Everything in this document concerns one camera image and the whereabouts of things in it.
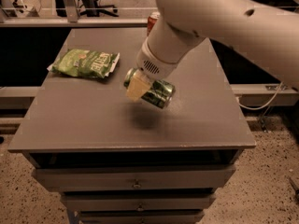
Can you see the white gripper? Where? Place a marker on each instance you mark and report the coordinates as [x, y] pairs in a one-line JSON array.
[[151, 63]]

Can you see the green soda can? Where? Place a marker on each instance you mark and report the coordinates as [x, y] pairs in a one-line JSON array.
[[160, 93]]

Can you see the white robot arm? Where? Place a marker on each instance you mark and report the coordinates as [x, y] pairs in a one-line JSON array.
[[266, 36]]

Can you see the red cola can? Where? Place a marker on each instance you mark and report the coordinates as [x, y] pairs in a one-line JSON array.
[[152, 18]]

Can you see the green chip bag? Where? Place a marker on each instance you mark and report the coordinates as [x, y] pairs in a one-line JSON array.
[[85, 63]]

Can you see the grey drawer cabinet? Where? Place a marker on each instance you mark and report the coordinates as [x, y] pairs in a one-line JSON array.
[[81, 123]]

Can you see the top grey drawer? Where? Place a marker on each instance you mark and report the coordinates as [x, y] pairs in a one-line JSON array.
[[134, 178]]

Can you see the grey drawer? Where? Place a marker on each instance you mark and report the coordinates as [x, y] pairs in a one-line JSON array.
[[139, 202], [134, 178], [147, 217]]

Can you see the middle grey drawer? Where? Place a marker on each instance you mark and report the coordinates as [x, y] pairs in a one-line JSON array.
[[139, 202]]

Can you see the bottom grey drawer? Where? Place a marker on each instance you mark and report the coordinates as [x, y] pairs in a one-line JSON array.
[[147, 217]]

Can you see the metal railing frame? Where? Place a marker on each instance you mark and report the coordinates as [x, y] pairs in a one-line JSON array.
[[46, 10]]

